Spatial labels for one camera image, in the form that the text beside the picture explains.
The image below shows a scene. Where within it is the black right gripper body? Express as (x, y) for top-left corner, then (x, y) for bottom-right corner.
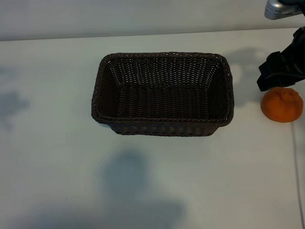
(256, 27), (305, 93)

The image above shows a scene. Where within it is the orange fruit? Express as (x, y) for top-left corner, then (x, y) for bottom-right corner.
(261, 87), (304, 123)

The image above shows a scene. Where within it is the dark brown woven basket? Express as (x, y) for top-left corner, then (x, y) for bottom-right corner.
(91, 51), (235, 137)

